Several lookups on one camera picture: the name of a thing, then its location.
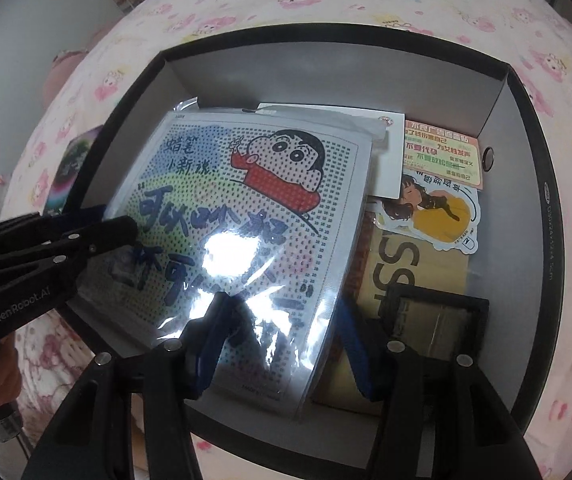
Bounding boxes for black cardboard box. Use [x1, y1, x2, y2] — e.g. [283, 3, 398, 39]
[60, 22, 572, 461]

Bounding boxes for pink patterned cloth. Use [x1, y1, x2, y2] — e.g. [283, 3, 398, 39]
[13, 305, 147, 441]

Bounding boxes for pink pillow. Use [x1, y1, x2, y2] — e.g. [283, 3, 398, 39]
[43, 25, 116, 111]

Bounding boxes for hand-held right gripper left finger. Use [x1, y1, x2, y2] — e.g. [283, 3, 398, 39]
[26, 292, 247, 480]

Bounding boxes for person's left hand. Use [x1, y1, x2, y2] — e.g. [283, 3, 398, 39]
[0, 331, 23, 405]

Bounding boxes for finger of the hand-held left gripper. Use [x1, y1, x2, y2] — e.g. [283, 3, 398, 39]
[0, 204, 107, 252]
[0, 215, 140, 274]

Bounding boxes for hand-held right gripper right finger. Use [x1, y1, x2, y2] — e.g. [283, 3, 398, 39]
[336, 292, 534, 480]

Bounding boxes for green and orange sticker sheet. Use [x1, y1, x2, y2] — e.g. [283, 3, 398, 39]
[401, 119, 484, 192]

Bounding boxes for cartoon print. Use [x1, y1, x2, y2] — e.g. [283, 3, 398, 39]
[73, 97, 389, 421]

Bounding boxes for white card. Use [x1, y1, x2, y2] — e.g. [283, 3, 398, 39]
[256, 102, 401, 198]

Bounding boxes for yellow flat packet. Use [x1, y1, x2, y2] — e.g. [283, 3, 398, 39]
[311, 210, 469, 416]

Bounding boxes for cartoon girl sticker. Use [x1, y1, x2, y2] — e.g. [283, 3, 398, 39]
[373, 167, 482, 253]

